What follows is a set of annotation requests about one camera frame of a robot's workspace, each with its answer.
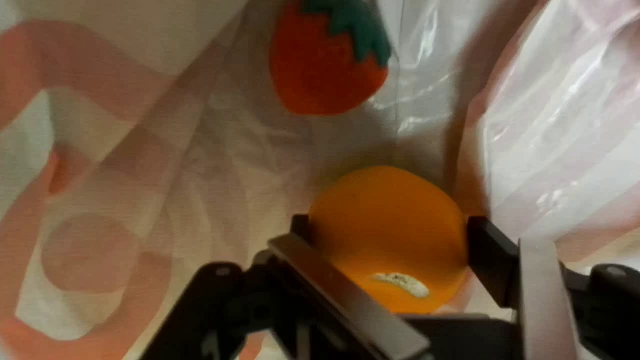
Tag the white orange plastic bag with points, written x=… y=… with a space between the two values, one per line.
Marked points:
x=143 y=138

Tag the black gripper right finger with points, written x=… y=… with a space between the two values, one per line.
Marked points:
x=525 y=276

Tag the red knitted strawberry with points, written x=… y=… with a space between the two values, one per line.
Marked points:
x=329 y=57

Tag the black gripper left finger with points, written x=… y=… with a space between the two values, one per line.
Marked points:
x=338 y=319

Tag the orange fruit toy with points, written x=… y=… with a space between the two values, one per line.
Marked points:
x=394 y=234

